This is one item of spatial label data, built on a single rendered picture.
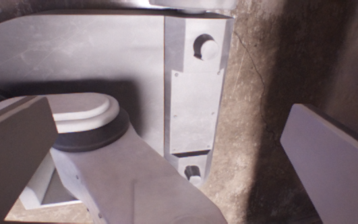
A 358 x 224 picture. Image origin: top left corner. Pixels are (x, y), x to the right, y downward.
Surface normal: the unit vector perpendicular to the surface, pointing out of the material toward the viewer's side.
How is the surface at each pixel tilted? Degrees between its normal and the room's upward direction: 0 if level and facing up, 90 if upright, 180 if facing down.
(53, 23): 0
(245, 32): 0
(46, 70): 0
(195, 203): 115
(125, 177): 90
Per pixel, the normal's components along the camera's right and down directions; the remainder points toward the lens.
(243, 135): 0.20, 0.50
